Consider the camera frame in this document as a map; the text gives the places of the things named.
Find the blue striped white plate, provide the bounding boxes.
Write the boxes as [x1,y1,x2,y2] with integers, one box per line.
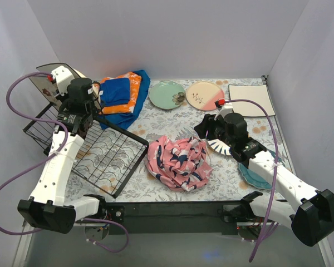
[207,139,231,156]

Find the cream and pink plate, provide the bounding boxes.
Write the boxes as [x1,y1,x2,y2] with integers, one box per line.
[185,81,225,111]

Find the white square black-rimmed plate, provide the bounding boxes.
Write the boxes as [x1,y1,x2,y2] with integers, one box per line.
[229,85,276,117]

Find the mint green flower plate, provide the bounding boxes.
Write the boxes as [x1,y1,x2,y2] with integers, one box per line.
[149,81,185,110]

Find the teal round plate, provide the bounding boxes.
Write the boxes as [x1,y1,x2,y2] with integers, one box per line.
[238,150,285,191]

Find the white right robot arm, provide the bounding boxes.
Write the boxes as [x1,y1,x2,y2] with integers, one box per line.
[194,113,334,246]

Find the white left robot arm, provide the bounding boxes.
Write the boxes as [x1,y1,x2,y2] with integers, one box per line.
[17,78,107,234]

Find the cream round plate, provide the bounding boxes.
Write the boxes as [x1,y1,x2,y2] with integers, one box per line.
[77,71,102,106]

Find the pink navy patterned shorts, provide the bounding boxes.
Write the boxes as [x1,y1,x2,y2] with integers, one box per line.
[146,136,212,192]

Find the floral table mat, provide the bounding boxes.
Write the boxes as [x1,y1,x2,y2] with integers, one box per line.
[41,78,301,201]

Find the blue and orange cloth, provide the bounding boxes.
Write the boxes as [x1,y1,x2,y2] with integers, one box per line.
[99,70,150,130]

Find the rear white square plate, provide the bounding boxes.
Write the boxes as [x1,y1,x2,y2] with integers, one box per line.
[36,62,81,78]

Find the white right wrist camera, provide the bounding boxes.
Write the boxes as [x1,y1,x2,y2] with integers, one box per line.
[214,98,233,120]

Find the black wire dish rack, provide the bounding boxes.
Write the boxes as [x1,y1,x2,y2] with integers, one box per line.
[22,104,150,199]

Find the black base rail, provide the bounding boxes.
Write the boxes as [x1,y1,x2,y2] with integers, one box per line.
[105,200,261,235]

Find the aluminium frame rail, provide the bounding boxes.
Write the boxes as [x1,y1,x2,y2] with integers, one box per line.
[13,225,334,266]

